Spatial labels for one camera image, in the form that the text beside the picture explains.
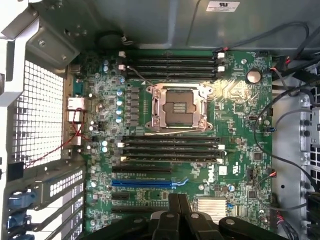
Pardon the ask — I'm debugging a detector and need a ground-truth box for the grey metal PC case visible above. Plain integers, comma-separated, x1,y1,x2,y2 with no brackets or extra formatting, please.
0,0,320,240

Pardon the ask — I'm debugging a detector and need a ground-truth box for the silver coin cell battery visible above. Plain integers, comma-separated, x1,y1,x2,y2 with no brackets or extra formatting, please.
245,68,262,85

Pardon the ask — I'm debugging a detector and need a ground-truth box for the long black expansion slot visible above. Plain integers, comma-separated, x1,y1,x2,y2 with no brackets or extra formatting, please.
110,205,171,214
111,165,173,175

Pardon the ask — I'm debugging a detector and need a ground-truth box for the thin grey cable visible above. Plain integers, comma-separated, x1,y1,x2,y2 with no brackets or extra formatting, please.
254,176,308,211

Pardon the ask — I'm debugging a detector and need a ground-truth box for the thick black looping cable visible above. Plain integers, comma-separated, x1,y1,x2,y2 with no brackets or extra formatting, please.
253,84,320,188

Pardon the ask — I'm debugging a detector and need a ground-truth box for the silver rear port block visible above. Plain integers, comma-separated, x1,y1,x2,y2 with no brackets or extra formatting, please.
66,96,87,146

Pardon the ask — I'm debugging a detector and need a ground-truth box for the blue card retention clip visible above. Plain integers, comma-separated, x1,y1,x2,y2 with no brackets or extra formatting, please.
6,214,32,231
6,189,38,209

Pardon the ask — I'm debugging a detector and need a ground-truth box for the thin red wire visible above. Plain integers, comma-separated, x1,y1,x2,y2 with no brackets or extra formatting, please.
24,107,91,169

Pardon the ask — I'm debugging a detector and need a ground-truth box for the black RAM slot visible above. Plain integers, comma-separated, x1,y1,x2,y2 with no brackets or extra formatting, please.
118,58,226,66
118,70,226,80
118,64,226,73
117,148,227,157
117,135,227,143
117,141,227,150
117,154,227,165
118,50,226,60

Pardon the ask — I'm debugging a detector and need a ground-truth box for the thin metal locking lever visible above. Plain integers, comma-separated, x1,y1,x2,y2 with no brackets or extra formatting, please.
126,65,153,85
149,128,202,136

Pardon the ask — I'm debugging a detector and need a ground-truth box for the silver finned chipset heatsink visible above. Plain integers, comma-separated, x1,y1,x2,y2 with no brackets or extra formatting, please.
195,196,229,219

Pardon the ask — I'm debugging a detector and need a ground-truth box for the green motherboard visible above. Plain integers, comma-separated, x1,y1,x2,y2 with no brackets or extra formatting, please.
67,48,275,233

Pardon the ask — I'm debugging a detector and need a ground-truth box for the blue expansion slot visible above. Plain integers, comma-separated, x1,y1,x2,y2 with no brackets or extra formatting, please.
110,176,189,189

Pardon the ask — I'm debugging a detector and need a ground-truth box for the white printed label sticker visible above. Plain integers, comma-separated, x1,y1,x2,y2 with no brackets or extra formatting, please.
206,0,241,13

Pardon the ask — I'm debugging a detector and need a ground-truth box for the short black expansion slot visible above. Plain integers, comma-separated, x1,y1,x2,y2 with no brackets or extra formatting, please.
110,192,131,201

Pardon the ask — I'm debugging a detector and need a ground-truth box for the grey metal disk bay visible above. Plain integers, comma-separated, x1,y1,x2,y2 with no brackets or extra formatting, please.
298,91,320,240

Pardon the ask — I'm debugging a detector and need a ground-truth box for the silver CPU socket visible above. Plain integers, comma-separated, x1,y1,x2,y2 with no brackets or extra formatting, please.
144,81,215,135

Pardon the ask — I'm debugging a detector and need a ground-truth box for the grey cable with red-black plug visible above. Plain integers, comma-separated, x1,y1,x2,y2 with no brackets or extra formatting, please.
213,21,311,61

